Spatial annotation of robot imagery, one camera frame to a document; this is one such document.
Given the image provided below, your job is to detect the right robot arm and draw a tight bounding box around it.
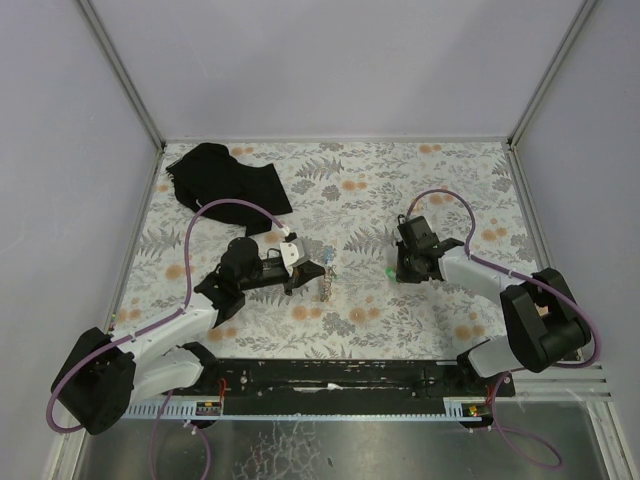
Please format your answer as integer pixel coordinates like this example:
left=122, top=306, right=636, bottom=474
left=395, top=216, right=592, bottom=378

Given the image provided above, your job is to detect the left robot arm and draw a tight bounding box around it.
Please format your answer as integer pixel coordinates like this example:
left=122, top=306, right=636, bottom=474
left=50, top=235, right=325, bottom=435

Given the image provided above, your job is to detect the floral table mat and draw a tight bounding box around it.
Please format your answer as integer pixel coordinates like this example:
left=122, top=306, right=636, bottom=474
left=102, top=141, right=581, bottom=361

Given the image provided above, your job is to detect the black cloth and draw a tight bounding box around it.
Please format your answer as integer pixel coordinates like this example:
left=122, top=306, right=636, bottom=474
left=166, top=143, right=293, bottom=217

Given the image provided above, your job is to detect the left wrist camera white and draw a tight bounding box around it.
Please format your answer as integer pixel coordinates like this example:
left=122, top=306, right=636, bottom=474
left=280, top=233, right=308, bottom=270

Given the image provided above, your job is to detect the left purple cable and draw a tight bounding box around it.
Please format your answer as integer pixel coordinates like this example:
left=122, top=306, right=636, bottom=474
left=45, top=198, right=294, bottom=480

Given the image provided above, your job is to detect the purple cable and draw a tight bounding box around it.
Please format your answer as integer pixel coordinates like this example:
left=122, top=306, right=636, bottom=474
left=405, top=188, right=601, bottom=470
left=45, top=198, right=294, bottom=480

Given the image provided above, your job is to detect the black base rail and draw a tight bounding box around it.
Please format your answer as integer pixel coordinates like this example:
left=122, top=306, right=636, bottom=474
left=160, top=357, right=516, bottom=419

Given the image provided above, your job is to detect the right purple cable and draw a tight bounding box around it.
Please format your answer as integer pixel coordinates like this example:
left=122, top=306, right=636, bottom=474
left=405, top=188, right=601, bottom=470

